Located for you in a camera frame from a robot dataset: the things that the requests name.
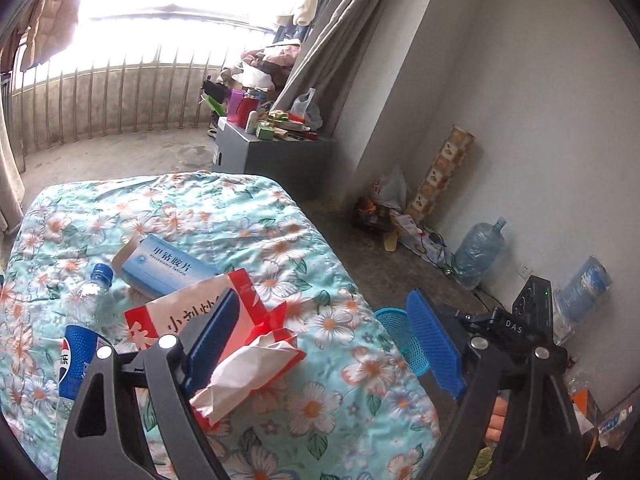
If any beige quilted jacket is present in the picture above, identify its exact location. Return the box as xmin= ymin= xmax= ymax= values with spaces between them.
xmin=20 ymin=0 xmax=83 ymax=68

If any beige curtain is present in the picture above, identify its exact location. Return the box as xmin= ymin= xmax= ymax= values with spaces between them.
xmin=0 ymin=105 xmax=26 ymax=236

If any red bottle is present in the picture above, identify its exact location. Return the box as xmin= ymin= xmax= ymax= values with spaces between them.
xmin=237 ymin=95 xmax=260 ymax=123

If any black cable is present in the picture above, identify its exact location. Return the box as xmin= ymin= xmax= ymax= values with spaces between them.
xmin=415 ymin=230 xmax=463 ymax=278

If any red tissue box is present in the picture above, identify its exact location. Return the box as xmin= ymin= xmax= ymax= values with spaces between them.
xmin=124 ymin=267 xmax=307 ymax=428

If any floral turquoise blanket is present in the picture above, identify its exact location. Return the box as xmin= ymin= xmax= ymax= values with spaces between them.
xmin=0 ymin=171 xmax=443 ymax=480

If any metal balcony railing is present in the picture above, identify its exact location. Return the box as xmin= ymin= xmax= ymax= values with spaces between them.
xmin=10 ymin=2 xmax=281 ymax=153

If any pile of clothes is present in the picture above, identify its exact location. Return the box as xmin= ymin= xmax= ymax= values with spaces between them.
xmin=220 ymin=42 xmax=303 ymax=93

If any white tissue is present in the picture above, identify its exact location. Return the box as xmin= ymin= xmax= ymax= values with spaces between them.
xmin=190 ymin=332 xmax=301 ymax=426

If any large blue water jug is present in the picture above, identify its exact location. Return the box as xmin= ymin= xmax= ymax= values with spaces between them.
xmin=552 ymin=255 xmax=613 ymax=328
xmin=452 ymin=216 xmax=508 ymax=291

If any clear bottle blue cap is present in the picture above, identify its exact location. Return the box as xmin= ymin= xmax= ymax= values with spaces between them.
xmin=65 ymin=262 xmax=131 ymax=341

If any person's right hand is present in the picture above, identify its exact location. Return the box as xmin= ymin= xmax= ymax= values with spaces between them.
xmin=485 ymin=399 xmax=508 ymax=443

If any white printed plastic bag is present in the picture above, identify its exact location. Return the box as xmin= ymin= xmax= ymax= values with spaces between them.
xmin=372 ymin=167 xmax=408 ymax=211

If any translucent plastic bag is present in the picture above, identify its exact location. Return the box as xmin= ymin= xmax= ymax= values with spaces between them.
xmin=290 ymin=88 xmax=323 ymax=131

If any blue mesh basket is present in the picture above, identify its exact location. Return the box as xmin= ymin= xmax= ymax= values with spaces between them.
xmin=374 ymin=306 xmax=431 ymax=377

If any orange snack packet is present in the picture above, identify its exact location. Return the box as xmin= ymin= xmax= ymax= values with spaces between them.
xmin=570 ymin=390 xmax=598 ymax=426

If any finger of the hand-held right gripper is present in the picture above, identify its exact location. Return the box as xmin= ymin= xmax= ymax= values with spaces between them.
xmin=451 ymin=307 xmax=496 ymax=335

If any grey cabinet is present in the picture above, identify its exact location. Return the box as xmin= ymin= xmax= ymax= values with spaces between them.
xmin=212 ymin=116 xmax=346 ymax=176

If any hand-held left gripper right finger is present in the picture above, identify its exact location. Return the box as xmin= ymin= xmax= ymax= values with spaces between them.
xmin=405 ymin=289 xmax=586 ymax=480

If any blue white packet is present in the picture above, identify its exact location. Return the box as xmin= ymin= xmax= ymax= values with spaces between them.
xmin=597 ymin=405 xmax=631 ymax=436

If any column of patterned boxes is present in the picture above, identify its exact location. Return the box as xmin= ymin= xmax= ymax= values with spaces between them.
xmin=404 ymin=125 xmax=475 ymax=221

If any blue medicine box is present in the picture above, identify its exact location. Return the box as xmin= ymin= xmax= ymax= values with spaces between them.
xmin=122 ymin=234 xmax=223 ymax=297

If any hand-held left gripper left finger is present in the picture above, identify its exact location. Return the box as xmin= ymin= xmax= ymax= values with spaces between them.
xmin=57 ymin=287 xmax=241 ymax=480

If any blue label cola bottle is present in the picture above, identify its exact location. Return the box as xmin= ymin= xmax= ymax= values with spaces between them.
xmin=57 ymin=324 xmax=118 ymax=411

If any grey curtain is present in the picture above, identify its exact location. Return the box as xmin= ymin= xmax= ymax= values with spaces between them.
xmin=282 ymin=0 xmax=443 ymax=126

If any dark bag of scraps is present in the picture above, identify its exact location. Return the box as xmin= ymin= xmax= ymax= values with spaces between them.
xmin=352 ymin=195 xmax=401 ymax=233

